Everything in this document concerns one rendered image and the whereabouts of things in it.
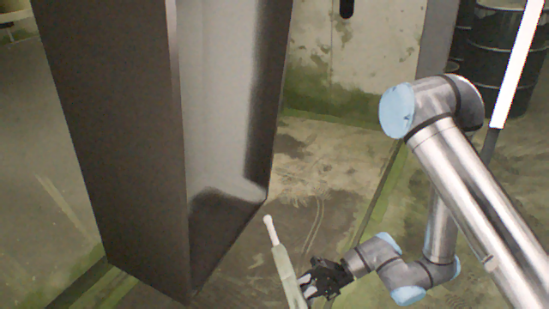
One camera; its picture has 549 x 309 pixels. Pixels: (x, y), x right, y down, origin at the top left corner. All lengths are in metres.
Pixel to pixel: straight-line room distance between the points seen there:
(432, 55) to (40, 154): 2.46
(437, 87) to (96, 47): 0.72
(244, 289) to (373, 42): 1.95
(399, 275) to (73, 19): 1.05
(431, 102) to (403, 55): 2.00
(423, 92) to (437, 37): 1.93
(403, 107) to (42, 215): 1.69
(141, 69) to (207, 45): 0.68
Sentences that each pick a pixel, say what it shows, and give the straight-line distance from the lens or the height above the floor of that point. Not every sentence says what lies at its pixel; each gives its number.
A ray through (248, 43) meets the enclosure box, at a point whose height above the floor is 1.17.
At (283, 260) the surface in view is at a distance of 1.26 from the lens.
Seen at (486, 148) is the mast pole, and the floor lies 0.48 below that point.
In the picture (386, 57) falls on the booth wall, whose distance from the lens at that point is 2.85.
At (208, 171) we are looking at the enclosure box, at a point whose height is 0.54.
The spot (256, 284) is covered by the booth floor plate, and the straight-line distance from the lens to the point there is 1.85.
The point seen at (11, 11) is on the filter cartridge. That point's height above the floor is 1.29.
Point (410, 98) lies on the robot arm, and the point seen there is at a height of 1.18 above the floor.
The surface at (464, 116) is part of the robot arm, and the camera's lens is 0.93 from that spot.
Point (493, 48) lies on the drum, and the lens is 3.27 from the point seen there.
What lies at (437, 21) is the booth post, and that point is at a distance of 2.73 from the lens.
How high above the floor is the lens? 1.51
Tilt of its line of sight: 34 degrees down
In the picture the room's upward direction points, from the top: 5 degrees counter-clockwise
